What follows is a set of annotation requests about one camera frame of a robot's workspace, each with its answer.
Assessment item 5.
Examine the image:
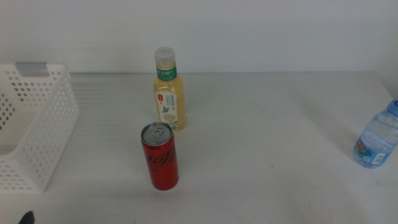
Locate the clear water bottle blue cap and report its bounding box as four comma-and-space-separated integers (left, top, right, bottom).
353, 99, 398, 170

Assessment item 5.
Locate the yellow tea bottle green label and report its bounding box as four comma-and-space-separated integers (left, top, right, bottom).
152, 46, 187, 132

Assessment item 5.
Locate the red cola can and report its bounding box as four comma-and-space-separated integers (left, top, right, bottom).
140, 121, 180, 192

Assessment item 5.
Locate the white perforated plastic basket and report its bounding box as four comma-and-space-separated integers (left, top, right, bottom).
0, 62, 80, 194

